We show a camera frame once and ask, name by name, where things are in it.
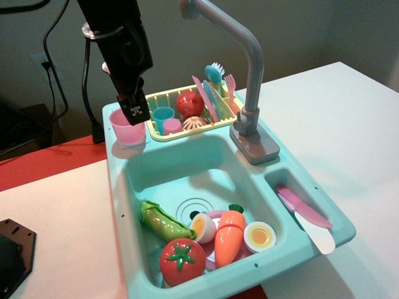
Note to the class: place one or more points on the small pink cup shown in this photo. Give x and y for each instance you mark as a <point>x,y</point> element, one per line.
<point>172,126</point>

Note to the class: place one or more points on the pink toy fork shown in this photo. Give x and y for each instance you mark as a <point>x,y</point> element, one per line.
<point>231,86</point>

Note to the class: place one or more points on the green toy pea pod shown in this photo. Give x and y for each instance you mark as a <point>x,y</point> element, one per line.
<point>162,224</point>

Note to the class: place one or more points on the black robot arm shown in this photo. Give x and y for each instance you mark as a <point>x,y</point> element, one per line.
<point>105,16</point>

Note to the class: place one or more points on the blue dish brush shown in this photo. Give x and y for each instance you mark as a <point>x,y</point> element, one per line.
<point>214,73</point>

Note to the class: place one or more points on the pink plastic cup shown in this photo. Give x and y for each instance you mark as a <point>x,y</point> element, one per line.
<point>126,133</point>

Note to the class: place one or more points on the toy egg half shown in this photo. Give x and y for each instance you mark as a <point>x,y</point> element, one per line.
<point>259,236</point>
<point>204,227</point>

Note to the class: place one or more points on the blue toy plate in rack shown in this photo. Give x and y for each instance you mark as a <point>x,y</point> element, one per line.
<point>213,98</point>

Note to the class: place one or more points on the red white toy onion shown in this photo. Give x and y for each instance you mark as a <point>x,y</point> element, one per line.
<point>194,122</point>

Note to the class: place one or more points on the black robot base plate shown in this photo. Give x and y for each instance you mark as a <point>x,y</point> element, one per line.
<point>17,255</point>

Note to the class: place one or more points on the orange toy carrot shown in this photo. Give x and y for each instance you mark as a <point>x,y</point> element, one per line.
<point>229,236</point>

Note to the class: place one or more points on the pink toy knife in rack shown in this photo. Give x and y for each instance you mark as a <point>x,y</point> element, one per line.
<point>206,99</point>

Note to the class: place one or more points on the teal toy sink unit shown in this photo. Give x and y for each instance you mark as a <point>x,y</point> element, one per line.
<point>204,172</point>

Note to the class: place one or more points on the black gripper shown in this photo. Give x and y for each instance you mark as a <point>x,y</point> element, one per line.
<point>127,55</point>

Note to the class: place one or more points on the yellow dish rack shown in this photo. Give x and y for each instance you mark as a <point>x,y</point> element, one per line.
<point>168,99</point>

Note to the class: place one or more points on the pink toy plate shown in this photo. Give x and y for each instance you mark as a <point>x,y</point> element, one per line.
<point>209,247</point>

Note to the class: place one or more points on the white toy spatula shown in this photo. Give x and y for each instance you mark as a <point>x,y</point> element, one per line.
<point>321,237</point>

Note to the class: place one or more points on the blue plastic cup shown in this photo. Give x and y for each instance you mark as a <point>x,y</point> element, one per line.
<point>161,115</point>

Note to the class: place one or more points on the red toy apple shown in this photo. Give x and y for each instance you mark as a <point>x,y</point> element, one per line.
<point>189,104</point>

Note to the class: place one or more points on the red toy tomato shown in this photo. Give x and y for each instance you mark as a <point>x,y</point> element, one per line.
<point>181,260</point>

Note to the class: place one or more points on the wall power outlet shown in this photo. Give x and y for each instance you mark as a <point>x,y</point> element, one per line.
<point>43,65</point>

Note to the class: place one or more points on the toy egg half left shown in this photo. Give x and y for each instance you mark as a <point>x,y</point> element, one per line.
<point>204,227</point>

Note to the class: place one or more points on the toy egg half right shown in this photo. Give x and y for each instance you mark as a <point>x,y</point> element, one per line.
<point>259,236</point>

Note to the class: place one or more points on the grey toy faucet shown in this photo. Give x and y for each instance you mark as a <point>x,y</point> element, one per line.
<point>251,138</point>

